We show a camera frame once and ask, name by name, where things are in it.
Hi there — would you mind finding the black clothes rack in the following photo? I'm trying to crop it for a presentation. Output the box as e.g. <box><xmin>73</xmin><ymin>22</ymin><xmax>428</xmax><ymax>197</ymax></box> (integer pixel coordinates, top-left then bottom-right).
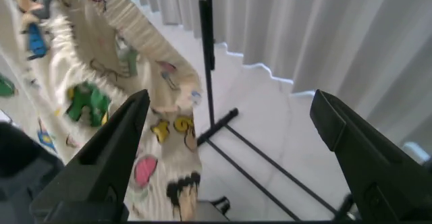
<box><xmin>196</xmin><ymin>0</ymin><xmax>355</xmax><ymax>222</ymax></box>

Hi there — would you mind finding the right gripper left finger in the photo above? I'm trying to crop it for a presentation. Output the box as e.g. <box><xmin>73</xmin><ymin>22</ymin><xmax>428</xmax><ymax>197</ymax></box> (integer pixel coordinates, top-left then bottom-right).
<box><xmin>30</xmin><ymin>88</ymin><xmax>151</xmax><ymax>222</ymax></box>

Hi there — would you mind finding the cream printed garment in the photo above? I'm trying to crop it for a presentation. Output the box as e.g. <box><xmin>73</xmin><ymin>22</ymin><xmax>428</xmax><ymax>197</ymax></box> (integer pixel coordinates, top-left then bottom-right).
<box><xmin>0</xmin><ymin>0</ymin><xmax>204</xmax><ymax>222</ymax></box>

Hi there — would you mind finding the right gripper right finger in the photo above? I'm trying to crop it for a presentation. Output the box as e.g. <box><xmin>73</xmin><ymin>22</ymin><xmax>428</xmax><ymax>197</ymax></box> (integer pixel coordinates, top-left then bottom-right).
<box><xmin>309</xmin><ymin>88</ymin><xmax>432</xmax><ymax>222</ymax></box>

